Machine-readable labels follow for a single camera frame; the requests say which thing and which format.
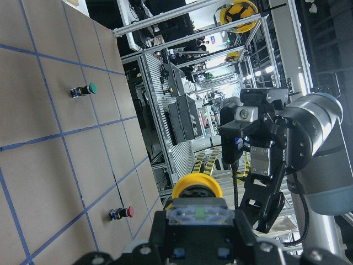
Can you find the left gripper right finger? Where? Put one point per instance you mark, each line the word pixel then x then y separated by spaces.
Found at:
pixel 242 239

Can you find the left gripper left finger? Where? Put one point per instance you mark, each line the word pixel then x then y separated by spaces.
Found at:
pixel 160 238

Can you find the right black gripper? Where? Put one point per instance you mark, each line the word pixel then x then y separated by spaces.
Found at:
pixel 256 120

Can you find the yellow push button switch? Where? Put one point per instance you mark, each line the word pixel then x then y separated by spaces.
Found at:
pixel 197 200

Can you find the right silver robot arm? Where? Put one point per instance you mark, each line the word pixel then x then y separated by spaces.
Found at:
pixel 300 139

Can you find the yellow hard hat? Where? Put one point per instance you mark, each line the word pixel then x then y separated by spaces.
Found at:
pixel 232 56
pixel 238 10

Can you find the red push button switch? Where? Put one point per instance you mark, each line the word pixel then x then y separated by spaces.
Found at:
pixel 119 213

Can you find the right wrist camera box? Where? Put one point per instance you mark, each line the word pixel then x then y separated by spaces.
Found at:
pixel 257 96

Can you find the green push button switch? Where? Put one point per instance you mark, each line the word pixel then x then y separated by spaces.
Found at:
pixel 83 91

